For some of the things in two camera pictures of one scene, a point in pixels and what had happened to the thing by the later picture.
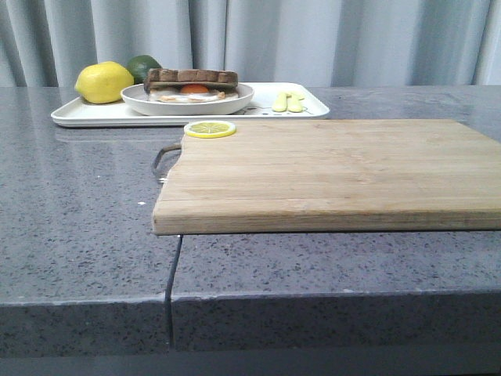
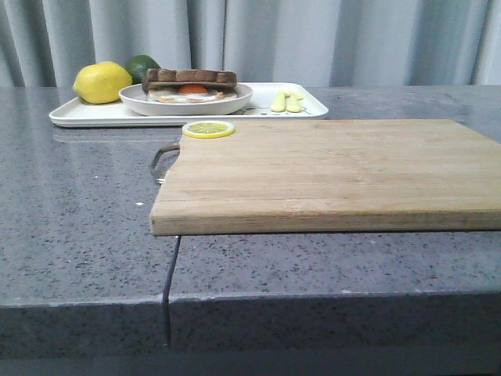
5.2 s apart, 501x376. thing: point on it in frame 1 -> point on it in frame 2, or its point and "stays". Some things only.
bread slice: x=174 y=79 stays
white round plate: x=138 y=99 stays
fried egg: x=190 y=93 stays
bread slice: x=229 y=94 -> x=147 y=84
